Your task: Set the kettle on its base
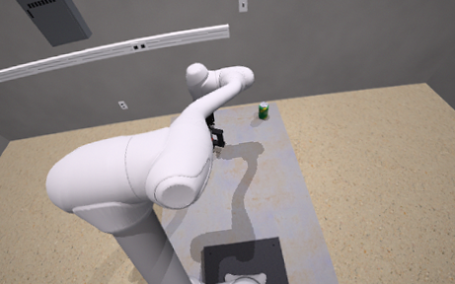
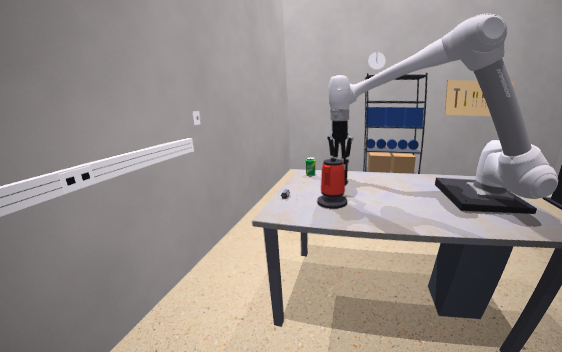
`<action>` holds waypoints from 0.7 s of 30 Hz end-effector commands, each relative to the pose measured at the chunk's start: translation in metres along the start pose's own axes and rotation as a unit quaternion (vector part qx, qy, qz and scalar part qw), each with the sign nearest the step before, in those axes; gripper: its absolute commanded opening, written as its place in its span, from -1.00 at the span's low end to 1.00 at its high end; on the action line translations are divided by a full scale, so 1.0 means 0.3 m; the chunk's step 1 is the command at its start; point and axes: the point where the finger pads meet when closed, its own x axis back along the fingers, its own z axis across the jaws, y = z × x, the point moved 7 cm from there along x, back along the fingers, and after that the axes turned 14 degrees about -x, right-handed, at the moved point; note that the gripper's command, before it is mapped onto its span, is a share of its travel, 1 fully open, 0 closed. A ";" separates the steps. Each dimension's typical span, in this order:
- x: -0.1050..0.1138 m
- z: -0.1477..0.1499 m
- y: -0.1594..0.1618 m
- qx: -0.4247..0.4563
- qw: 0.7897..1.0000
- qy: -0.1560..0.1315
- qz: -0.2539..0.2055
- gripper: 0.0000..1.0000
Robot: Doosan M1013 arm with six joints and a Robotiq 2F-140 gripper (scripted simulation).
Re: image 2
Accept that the green and yellow drink can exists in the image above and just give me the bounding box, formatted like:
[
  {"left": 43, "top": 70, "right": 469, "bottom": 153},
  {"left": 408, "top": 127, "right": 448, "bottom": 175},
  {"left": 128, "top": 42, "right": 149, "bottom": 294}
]
[{"left": 306, "top": 157, "right": 315, "bottom": 176}]

